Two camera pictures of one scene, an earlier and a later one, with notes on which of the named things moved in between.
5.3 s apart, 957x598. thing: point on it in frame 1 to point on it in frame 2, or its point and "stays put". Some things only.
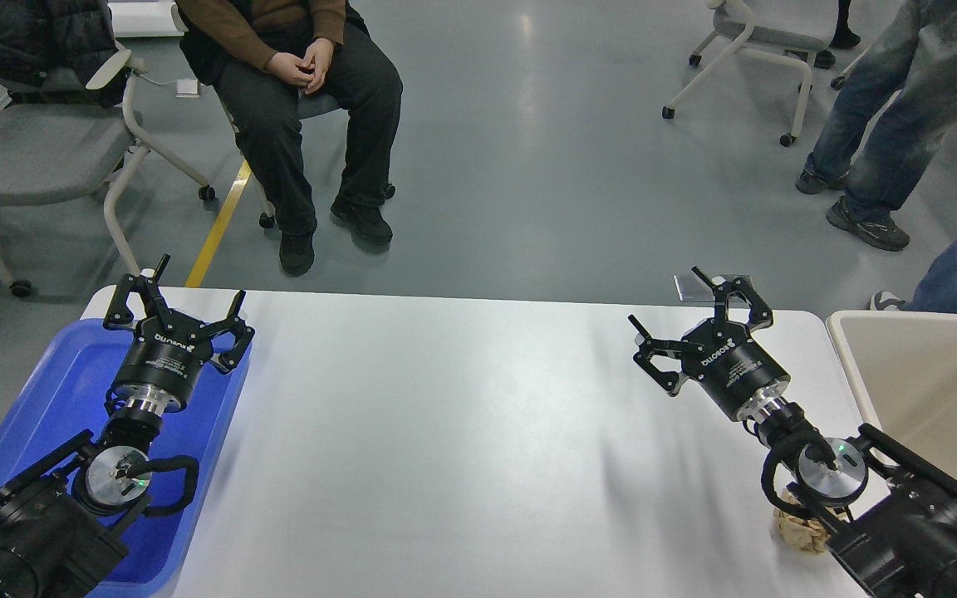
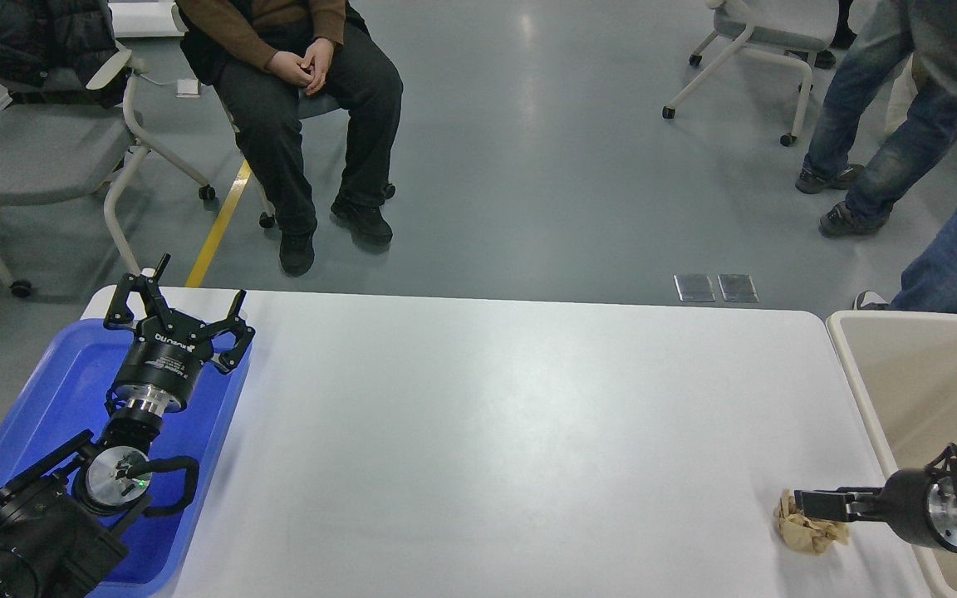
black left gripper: (162, 365) stays put
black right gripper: (733, 367) to (920, 507)
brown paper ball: (803, 534) stays put
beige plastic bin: (937, 386) stays put
